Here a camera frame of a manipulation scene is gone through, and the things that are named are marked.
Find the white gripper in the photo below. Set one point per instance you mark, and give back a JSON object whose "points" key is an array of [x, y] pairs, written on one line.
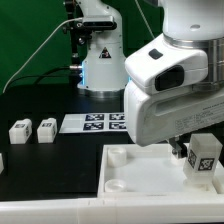
{"points": [[154, 118]]}

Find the white square tabletop part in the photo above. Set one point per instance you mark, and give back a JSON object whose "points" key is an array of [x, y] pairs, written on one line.
{"points": [[128, 170]]}

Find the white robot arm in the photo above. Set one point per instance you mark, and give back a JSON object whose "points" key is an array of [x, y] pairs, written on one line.
{"points": [[173, 85]]}

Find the white L-shaped obstacle fence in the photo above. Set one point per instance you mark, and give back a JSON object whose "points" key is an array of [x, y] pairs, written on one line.
{"points": [[113, 211]]}

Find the white sheet with tags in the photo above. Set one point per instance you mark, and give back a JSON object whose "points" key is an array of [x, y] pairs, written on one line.
{"points": [[93, 122]]}

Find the white part at left edge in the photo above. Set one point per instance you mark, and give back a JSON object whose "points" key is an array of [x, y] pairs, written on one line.
{"points": [[1, 163]]}

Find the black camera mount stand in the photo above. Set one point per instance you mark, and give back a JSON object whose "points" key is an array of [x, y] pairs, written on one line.
{"points": [[72, 8]]}

